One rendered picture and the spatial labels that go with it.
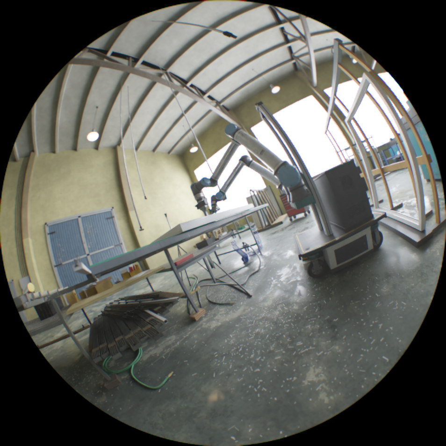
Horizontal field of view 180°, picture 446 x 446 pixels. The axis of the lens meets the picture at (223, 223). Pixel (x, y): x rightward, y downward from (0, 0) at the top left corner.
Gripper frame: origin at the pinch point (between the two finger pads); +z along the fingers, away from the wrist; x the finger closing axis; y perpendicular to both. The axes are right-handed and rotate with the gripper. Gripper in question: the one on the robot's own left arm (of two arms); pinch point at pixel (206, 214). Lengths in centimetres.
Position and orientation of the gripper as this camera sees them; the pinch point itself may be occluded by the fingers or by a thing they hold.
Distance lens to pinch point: 141.3
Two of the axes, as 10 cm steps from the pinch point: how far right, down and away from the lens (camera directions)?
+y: -5.6, 2.2, -8.0
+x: 7.3, -3.4, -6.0
